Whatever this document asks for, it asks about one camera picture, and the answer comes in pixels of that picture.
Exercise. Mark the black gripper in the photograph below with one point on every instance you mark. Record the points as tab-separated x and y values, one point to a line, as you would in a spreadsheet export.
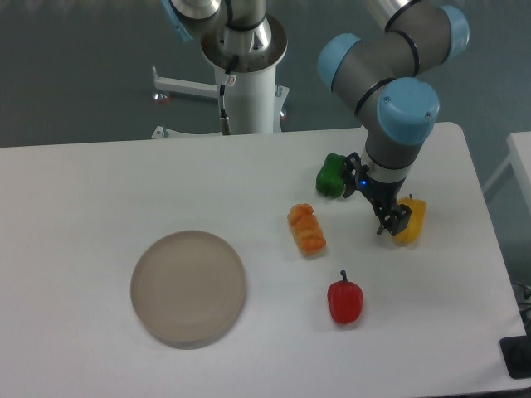
393	217

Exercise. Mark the red bell pepper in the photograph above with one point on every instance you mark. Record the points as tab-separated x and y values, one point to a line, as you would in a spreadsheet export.
345	300

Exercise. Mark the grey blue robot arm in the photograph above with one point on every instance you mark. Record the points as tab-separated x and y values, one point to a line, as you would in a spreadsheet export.
377	81

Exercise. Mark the green bell pepper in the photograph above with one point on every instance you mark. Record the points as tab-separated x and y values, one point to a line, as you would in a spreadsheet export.
328	182

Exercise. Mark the yellow bell pepper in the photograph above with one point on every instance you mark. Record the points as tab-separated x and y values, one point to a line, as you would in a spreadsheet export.
415	225

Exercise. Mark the orange pastry toy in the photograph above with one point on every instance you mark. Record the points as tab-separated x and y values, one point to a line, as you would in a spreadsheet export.
306	229

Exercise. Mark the white side table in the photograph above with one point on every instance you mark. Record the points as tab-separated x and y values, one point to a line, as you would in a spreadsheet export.
516	162

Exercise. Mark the round beige plate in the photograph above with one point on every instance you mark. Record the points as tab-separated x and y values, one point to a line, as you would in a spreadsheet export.
188	289

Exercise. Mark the black device at edge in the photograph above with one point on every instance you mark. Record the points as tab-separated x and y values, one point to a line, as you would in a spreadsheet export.
516	354

